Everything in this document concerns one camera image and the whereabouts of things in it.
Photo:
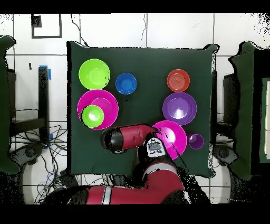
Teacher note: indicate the magenta plastic bowl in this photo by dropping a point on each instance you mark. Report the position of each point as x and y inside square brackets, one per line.
[179, 135]
[109, 101]

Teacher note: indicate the small lime green bowl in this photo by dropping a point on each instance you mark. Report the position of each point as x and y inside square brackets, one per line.
[92, 116]

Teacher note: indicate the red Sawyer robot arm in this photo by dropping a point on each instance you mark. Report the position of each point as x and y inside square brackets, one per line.
[130, 137]

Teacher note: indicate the blue plastic bowl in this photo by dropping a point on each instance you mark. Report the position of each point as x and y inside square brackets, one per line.
[126, 83]

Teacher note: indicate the purple plastic bowl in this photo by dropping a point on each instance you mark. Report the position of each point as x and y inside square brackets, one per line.
[179, 108]

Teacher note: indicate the dark green tablecloth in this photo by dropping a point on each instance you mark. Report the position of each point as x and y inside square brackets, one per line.
[151, 63]

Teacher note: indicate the red plastic bowl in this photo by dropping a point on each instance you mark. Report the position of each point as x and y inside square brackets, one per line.
[178, 80]

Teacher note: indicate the large lime green bowl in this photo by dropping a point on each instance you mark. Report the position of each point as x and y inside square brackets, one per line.
[94, 74]

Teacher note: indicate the purple plastic cup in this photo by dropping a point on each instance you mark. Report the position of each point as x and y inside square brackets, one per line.
[196, 141]

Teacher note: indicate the blue tape strip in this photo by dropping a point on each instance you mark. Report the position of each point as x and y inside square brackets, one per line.
[49, 75]

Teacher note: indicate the black metal stand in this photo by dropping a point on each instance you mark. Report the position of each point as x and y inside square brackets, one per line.
[43, 95]

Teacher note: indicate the white sheet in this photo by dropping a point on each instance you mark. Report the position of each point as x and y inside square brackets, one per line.
[268, 118]

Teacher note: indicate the grey pedestal foot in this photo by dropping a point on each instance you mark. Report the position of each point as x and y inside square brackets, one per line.
[223, 153]
[29, 152]

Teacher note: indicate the black square floor frame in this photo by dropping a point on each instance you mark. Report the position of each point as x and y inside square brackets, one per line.
[46, 37]

